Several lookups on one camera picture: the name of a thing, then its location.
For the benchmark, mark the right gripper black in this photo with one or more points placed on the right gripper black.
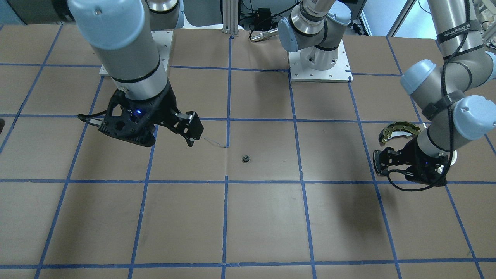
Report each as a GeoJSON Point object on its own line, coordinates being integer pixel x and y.
{"type": "Point", "coordinates": [166, 109]}

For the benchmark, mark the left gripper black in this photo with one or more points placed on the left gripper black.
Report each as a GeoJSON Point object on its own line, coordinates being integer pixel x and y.
{"type": "Point", "coordinates": [411, 155]}

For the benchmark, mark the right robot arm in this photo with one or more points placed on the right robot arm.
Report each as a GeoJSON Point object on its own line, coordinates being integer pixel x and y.
{"type": "Point", "coordinates": [120, 35]}

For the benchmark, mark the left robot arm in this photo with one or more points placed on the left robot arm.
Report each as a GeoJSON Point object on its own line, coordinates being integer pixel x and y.
{"type": "Point", "coordinates": [315, 27]}

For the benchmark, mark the curved brake shoe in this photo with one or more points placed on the curved brake shoe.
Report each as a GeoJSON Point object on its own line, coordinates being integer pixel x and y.
{"type": "Point", "coordinates": [398, 129]}

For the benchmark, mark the white curved plastic bracket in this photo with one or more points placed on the white curved plastic bracket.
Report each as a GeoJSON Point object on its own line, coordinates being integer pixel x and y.
{"type": "Point", "coordinates": [454, 157]}

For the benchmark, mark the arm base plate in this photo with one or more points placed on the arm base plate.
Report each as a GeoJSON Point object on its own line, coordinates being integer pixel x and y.
{"type": "Point", "coordinates": [315, 65]}
{"type": "Point", "coordinates": [163, 42]}

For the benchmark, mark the aluminium frame post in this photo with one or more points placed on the aluminium frame post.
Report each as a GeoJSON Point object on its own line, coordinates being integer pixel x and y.
{"type": "Point", "coordinates": [230, 9]}

